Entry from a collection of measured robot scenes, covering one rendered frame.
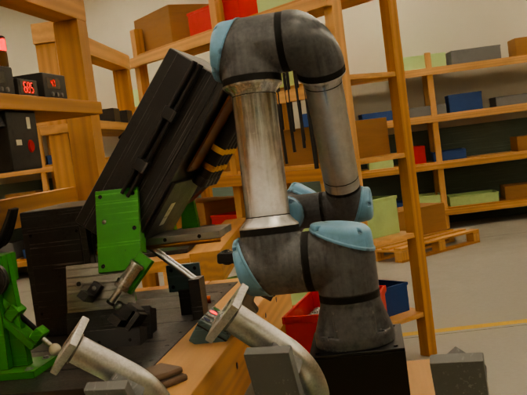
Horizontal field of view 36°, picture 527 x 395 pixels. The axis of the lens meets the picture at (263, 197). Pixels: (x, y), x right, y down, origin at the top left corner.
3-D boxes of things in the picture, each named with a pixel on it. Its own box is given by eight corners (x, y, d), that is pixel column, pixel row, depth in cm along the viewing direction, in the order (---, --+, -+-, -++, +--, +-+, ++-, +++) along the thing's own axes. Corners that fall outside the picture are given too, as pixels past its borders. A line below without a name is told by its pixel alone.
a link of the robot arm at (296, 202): (316, 193, 172) (322, 190, 182) (264, 199, 174) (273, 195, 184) (321, 230, 172) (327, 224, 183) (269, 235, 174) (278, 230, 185)
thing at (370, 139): (372, 379, 443) (318, -66, 427) (159, 333, 627) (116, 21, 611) (438, 353, 475) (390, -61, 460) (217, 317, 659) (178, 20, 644)
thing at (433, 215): (424, 240, 943) (419, 202, 940) (480, 241, 878) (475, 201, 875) (347, 259, 872) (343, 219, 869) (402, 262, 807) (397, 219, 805)
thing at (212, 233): (232, 233, 229) (230, 223, 229) (220, 241, 213) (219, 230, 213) (100, 248, 235) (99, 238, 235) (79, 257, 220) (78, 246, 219)
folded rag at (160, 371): (165, 375, 165) (164, 360, 165) (189, 380, 159) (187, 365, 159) (123, 389, 159) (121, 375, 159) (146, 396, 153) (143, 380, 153)
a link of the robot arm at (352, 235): (379, 294, 148) (369, 221, 147) (306, 301, 151) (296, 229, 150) (381, 280, 160) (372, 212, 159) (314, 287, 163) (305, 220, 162)
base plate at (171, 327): (238, 287, 270) (238, 280, 270) (136, 393, 162) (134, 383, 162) (118, 298, 277) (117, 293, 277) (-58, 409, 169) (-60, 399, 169)
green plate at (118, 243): (152, 271, 211) (147, 191, 214) (141, 268, 203) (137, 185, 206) (110, 276, 213) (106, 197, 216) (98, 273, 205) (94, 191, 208)
